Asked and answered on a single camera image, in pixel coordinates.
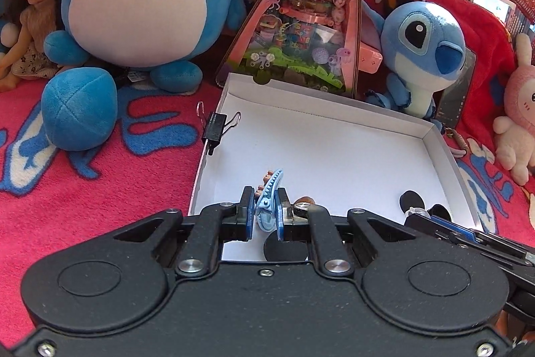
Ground blue hair clip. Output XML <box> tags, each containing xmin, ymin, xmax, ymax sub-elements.
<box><xmin>255</xmin><ymin>169</ymin><xmax>285</xmax><ymax>232</ymax></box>

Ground white cardboard box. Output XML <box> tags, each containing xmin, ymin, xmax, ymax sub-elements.
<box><xmin>188</xmin><ymin>73</ymin><xmax>481</xmax><ymax>261</ymax></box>

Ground small pink box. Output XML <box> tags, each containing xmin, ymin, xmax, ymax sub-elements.
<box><xmin>358</xmin><ymin>48</ymin><xmax>383</xmax><ymax>74</ymax></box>

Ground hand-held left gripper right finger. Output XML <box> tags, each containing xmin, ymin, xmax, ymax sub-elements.
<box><xmin>275</xmin><ymin>187</ymin><xmax>412</xmax><ymax>278</ymax></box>

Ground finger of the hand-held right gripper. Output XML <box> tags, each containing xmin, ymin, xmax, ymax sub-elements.
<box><xmin>405</xmin><ymin>210</ymin><xmax>531</xmax><ymax>271</ymax></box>
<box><xmin>430</xmin><ymin>215</ymin><xmax>535</xmax><ymax>264</ymax></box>

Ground black smartphone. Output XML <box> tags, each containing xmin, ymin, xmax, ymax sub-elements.
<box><xmin>435</xmin><ymin>48</ymin><xmax>477</xmax><ymax>128</ymax></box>

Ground brown-haired doll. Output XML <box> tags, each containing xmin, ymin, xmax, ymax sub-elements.
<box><xmin>0</xmin><ymin>0</ymin><xmax>63</xmax><ymax>92</ymax></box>

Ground pink bunny plush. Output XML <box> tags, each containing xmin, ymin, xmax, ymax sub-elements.
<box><xmin>492</xmin><ymin>33</ymin><xmax>535</xmax><ymax>186</ymax></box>

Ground grey phone lanyard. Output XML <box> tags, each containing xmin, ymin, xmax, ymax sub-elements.
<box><xmin>443</xmin><ymin>127</ymin><xmax>471</xmax><ymax>159</ymax></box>

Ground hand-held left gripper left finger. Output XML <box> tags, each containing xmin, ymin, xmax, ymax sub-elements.
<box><xmin>113</xmin><ymin>185</ymin><xmax>256</xmax><ymax>278</ymax></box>

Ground black round puck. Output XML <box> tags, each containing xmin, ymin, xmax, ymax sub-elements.
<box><xmin>263</xmin><ymin>236</ymin><xmax>310</xmax><ymax>262</ymax></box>

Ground pink triangular toy house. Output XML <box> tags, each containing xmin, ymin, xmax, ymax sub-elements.
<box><xmin>215</xmin><ymin>0</ymin><xmax>362</xmax><ymax>100</ymax></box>

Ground blue alien plush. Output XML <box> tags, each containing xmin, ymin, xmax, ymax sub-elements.
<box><xmin>361</xmin><ymin>1</ymin><xmax>466</xmax><ymax>119</ymax></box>

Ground round blue mouse plush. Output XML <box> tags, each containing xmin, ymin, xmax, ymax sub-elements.
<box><xmin>42</xmin><ymin>0</ymin><xmax>272</xmax><ymax>152</ymax></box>

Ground black binder clip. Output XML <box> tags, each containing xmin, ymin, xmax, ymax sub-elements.
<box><xmin>196</xmin><ymin>101</ymin><xmax>242</xmax><ymax>156</ymax></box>

